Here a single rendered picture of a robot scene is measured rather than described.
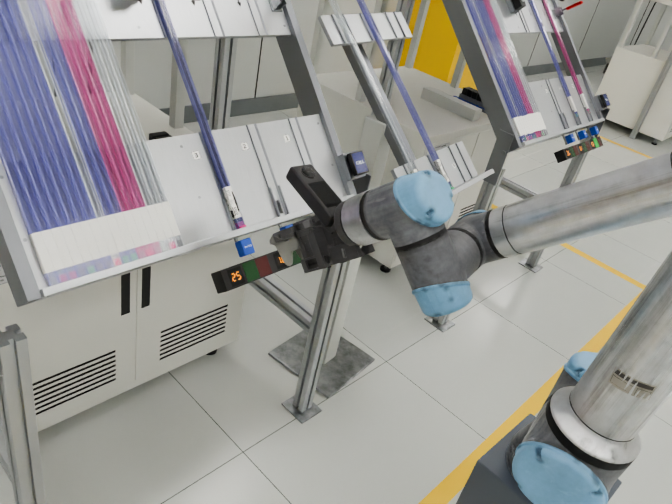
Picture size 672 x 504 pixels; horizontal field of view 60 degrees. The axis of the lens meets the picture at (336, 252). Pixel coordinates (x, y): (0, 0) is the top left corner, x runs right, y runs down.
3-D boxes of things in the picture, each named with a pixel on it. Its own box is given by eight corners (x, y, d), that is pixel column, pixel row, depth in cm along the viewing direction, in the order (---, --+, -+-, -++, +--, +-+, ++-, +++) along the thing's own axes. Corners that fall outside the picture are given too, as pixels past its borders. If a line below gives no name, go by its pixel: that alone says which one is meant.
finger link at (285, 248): (267, 272, 100) (300, 263, 93) (256, 240, 99) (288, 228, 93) (281, 267, 102) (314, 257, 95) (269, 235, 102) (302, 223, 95)
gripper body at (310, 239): (300, 274, 93) (351, 261, 84) (282, 223, 92) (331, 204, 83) (333, 261, 98) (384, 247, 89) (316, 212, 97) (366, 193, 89)
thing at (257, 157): (340, 199, 130) (349, 195, 128) (32, 293, 85) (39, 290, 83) (312, 117, 129) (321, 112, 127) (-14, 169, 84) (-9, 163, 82)
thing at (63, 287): (334, 207, 132) (355, 199, 127) (31, 303, 87) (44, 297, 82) (332, 202, 132) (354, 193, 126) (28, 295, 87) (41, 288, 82)
